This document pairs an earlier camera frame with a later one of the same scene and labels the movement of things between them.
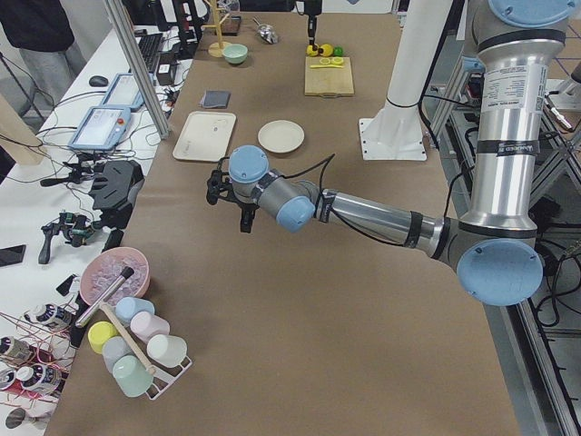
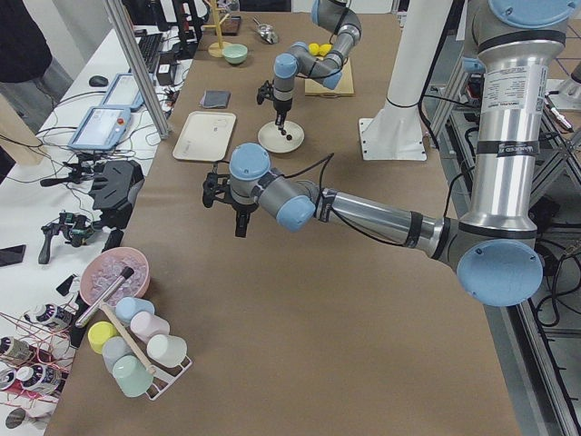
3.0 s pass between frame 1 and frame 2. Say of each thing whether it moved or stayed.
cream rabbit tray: stayed
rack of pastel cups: stayed
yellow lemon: stayed
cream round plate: stayed
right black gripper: moved
